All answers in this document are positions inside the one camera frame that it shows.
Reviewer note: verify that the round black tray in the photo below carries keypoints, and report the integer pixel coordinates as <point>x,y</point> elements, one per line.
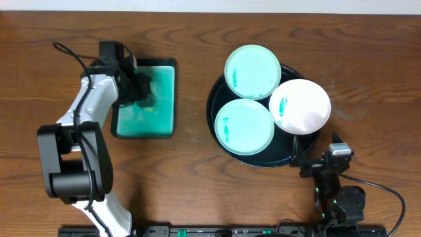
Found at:
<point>280,150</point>

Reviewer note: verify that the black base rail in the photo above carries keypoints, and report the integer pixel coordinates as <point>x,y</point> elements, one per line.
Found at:
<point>166,231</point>

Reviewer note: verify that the green scouring sponge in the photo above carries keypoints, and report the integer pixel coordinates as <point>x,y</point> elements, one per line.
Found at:
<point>145,97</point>

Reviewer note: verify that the mint plate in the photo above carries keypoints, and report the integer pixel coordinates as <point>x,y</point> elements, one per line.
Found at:
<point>252,72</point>
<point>244,127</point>

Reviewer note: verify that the rectangular dark green tray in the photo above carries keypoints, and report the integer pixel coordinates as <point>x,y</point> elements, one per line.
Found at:
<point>153,117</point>

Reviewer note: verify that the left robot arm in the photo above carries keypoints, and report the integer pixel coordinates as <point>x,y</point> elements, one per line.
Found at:
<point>75,161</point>

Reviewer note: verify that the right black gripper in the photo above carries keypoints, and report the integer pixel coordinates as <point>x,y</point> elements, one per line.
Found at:
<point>310,164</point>

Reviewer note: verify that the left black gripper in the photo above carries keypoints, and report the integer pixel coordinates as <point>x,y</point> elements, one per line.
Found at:
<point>137,88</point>

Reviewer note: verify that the white plate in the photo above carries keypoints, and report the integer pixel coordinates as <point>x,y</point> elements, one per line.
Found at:
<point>300,106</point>

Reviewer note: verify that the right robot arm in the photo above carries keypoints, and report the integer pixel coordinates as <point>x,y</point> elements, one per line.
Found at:
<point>340,206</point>

